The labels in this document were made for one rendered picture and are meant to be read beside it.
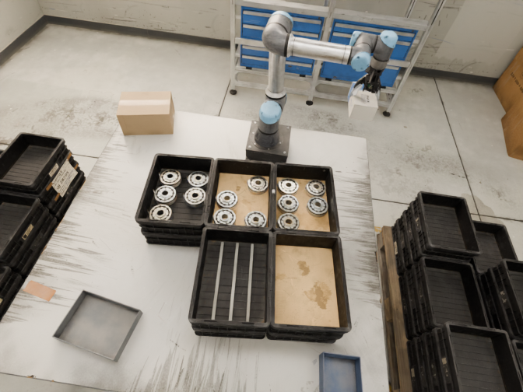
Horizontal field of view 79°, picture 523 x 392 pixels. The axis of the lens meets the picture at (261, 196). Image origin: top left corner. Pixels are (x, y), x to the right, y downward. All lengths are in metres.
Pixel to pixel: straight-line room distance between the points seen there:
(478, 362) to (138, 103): 2.28
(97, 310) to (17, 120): 2.54
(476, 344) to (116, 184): 2.05
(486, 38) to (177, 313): 4.14
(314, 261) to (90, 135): 2.48
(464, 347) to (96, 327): 1.72
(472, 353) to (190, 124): 2.01
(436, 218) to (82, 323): 2.02
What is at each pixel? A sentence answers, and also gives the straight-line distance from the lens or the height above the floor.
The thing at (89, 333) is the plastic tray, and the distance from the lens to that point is 1.57.
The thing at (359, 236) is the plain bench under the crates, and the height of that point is 0.70.
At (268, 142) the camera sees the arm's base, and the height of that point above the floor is 0.84.
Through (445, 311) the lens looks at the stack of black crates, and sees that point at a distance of 2.16.
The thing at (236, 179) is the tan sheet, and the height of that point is 0.83.
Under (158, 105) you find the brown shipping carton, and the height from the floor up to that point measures 0.86.
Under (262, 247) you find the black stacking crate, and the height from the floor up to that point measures 0.83.
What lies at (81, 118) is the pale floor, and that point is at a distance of 3.54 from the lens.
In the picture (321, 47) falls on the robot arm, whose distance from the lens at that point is 1.50.
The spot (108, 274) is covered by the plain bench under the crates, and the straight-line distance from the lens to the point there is 1.64.
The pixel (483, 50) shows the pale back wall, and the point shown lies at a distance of 4.63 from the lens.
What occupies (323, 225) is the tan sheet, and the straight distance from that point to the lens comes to 1.56.
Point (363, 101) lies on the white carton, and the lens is 1.76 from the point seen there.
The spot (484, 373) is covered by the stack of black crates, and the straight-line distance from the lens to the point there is 2.03.
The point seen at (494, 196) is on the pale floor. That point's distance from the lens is 3.49.
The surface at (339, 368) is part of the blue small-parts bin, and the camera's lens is 1.49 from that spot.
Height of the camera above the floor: 2.12
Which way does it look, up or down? 54 degrees down
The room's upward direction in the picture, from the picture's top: 7 degrees clockwise
